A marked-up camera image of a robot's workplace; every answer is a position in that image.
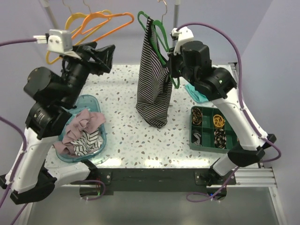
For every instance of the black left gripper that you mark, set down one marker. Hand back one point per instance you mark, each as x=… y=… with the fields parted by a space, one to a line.
x=86 y=51

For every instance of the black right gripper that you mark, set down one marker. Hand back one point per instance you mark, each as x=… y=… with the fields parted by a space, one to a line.
x=173 y=58

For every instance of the black white striped tank top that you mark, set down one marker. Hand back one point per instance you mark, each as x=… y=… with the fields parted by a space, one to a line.
x=154 y=88

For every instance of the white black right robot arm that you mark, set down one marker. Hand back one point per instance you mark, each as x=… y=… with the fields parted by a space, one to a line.
x=221 y=89

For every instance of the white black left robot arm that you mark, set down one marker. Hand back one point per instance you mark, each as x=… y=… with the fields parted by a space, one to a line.
x=29 y=181

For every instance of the teal folded cloth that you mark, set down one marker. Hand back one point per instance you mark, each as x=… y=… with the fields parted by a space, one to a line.
x=195 y=95

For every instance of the translucent teal laundry basket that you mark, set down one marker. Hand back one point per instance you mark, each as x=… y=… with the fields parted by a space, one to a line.
x=84 y=102

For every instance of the brown leopard rolled tie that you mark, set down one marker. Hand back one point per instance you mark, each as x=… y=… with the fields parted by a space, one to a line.
x=197 y=116

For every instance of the mauve pink garment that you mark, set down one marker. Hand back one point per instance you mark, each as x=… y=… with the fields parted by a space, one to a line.
x=84 y=121

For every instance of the yellow patterned rolled tie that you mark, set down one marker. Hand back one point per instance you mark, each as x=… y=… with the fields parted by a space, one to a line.
x=218 y=121

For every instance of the green compartment tray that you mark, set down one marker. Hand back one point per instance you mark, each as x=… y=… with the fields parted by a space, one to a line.
x=206 y=129

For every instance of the black cream floral rolled tie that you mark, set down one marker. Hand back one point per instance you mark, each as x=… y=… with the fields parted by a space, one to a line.
x=220 y=138

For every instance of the black white zigzag garment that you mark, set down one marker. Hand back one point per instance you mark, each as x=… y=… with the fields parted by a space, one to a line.
x=87 y=143

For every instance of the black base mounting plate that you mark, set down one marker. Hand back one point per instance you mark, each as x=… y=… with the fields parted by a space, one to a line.
x=156 y=180

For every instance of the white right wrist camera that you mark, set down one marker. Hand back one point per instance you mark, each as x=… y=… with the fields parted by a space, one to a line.
x=182 y=36

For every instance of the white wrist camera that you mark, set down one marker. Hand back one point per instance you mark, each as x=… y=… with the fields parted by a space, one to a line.
x=182 y=36
x=58 y=41

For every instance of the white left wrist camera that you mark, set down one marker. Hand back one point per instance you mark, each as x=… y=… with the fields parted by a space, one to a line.
x=58 y=41

